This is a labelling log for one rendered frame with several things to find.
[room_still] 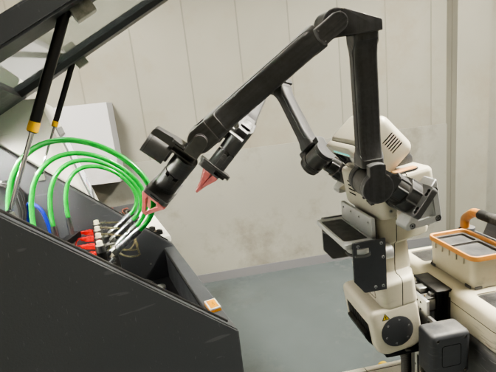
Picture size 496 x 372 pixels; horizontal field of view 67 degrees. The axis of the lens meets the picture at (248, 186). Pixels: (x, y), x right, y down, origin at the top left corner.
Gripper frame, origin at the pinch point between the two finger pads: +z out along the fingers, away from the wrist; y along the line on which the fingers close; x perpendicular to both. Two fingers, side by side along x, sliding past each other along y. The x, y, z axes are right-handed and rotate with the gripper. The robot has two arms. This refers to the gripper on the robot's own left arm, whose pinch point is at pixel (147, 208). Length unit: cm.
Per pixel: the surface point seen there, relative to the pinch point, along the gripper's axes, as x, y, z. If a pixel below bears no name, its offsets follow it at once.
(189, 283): 23.0, -6.3, 18.7
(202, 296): 26.7, 0.9, 12.3
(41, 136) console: -44, -26, 26
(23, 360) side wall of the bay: 1.2, 38.6, 13.4
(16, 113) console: -54, -24, 23
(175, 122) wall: -35, -187, 77
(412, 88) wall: 98, -266, -49
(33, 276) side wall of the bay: -6.9, 32.3, 0.8
